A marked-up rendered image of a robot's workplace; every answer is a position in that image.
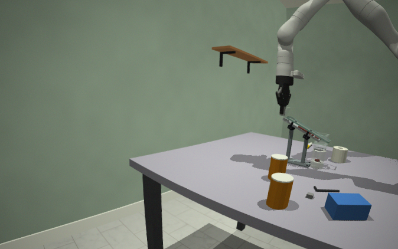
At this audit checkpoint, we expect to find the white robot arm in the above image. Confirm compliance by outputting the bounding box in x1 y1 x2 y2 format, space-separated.
276 0 398 79

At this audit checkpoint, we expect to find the clear glass vial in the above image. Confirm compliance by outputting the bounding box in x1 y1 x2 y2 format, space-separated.
310 149 326 170

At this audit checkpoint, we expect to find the blue rectangular block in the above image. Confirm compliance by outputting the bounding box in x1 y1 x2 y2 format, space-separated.
324 193 371 220

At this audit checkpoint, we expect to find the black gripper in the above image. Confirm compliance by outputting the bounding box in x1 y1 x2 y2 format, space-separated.
276 76 293 116

